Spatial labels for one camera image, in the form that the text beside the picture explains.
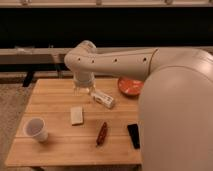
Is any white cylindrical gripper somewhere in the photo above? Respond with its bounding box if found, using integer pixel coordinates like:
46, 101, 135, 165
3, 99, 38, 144
73, 71, 96, 95

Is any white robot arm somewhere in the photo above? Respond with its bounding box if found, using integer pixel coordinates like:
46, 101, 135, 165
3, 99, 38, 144
64, 41, 213, 171

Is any white rectangular box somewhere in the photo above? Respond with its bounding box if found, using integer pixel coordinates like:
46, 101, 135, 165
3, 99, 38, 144
91, 91, 115, 109

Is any beige sponge block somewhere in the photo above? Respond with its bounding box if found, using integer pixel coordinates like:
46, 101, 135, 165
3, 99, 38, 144
71, 106, 83, 125

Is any wooden table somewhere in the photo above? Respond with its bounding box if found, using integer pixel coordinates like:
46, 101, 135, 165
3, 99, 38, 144
5, 79, 141, 167

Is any orange red bowl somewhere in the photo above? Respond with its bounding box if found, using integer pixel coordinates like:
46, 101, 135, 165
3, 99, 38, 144
118, 77, 144, 96

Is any long grey bench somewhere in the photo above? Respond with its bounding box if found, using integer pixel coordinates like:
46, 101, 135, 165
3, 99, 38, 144
0, 46, 213, 88

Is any white paper cup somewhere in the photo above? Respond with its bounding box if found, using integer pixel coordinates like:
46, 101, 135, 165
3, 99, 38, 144
23, 118, 48, 142

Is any black rectangular remote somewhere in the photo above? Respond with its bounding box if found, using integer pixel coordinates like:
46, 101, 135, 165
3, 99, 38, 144
127, 124, 140, 149

